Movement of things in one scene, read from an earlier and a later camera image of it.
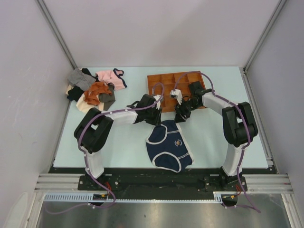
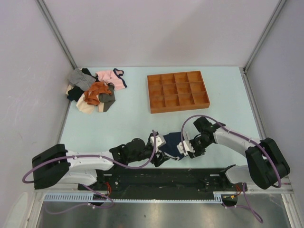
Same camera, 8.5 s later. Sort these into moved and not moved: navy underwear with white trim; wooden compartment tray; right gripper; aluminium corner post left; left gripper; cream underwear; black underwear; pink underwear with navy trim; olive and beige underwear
Moved: left gripper; right gripper; navy underwear with white trim
Not moved: black underwear; pink underwear with navy trim; aluminium corner post left; olive and beige underwear; cream underwear; wooden compartment tray
